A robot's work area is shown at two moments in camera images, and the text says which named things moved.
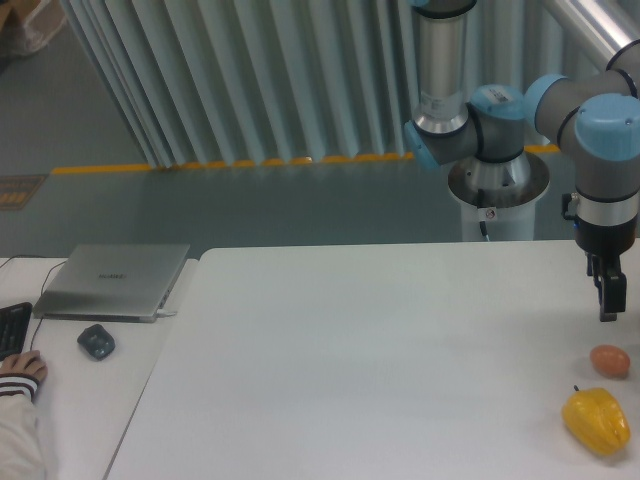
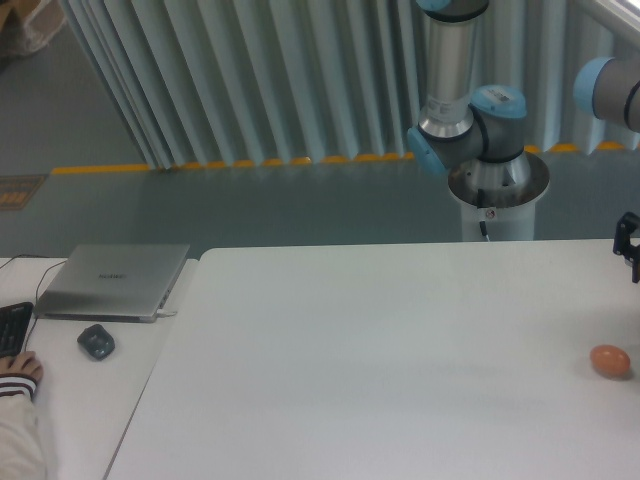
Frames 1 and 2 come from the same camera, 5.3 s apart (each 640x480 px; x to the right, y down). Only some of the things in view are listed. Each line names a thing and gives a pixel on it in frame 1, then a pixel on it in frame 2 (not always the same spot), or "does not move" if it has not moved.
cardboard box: x=27 y=26 does not move
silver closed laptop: x=123 y=283 does not move
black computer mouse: x=97 y=340 does not move
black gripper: x=601 y=240 to x=627 y=224
